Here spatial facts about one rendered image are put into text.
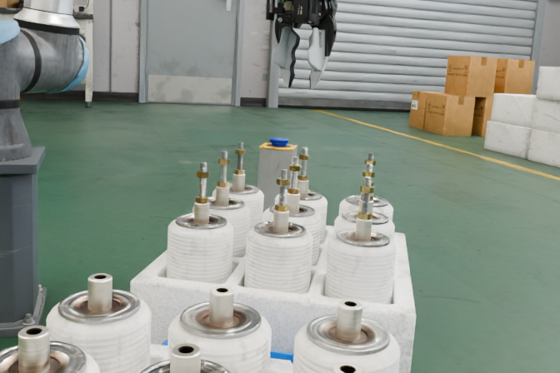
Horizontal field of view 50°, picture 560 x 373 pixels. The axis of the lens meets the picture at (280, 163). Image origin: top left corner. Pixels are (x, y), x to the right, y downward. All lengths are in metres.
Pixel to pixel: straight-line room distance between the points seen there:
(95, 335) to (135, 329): 0.04
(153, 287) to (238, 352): 0.34
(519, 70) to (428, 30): 2.03
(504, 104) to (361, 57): 2.75
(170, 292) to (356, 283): 0.25
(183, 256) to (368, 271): 0.26
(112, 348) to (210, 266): 0.32
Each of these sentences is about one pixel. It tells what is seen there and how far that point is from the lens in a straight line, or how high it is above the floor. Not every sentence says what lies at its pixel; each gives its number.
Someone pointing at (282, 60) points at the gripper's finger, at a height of 0.49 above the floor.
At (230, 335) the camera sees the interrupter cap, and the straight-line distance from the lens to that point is 0.55.
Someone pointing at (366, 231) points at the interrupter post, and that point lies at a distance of 0.85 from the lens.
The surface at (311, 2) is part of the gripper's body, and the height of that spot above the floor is 0.57.
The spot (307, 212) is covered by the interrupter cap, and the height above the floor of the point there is 0.25.
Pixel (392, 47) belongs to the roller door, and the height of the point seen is 0.69.
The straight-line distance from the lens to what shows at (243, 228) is 0.98.
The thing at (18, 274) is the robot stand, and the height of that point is 0.11.
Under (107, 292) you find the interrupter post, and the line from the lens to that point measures 0.60.
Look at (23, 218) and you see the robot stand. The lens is 1.11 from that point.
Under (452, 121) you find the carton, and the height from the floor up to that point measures 0.10.
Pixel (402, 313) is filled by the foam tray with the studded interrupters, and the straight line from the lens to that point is 0.82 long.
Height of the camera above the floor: 0.49
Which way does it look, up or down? 10 degrees down
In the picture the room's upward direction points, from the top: 3 degrees clockwise
